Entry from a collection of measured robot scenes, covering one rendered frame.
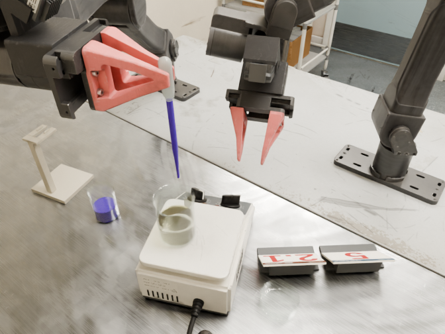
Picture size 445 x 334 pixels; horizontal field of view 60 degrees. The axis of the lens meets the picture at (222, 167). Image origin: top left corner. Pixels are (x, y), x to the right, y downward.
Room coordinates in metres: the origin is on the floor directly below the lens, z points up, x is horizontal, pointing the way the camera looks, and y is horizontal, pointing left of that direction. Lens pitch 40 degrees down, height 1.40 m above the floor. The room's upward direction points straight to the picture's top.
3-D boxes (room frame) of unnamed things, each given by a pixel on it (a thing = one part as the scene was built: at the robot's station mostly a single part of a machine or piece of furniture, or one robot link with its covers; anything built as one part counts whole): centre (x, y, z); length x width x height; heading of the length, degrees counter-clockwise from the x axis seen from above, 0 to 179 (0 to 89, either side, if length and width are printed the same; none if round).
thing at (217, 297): (0.37, 0.03, 0.94); 0.22 x 0.13 x 0.08; 167
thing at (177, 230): (0.34, 0.06, 1.02); 0.06 x 0.05 x 0.08; 168
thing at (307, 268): (0.36, -0.10, 0.92); 0.09 x 0.06 x 0.04; 93
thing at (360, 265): (0.36, -0.20, 0.92); 0.09 x 0.06 x 0.04; 93
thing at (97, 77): (0.36, 0.09, 1.22); 0.09 x 0.07 x 0.07; 76
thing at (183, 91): (0.93, 0.16, 0.94); 0.20 x 0.07 x 0.08; 53
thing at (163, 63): (0.34, 0.06, 1.22); 0.01 x 0.01 x 0.04; 76
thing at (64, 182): (0.54, 0.30, 0.96); 0.08 x 0.08 x 0.13; 65
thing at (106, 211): (0.46, 0.20, 0.93); 0.04 x 0.04 x 0.06
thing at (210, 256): (0.35, 0.04, 0.98); 0.12 x 0.12 x 0.01; 77
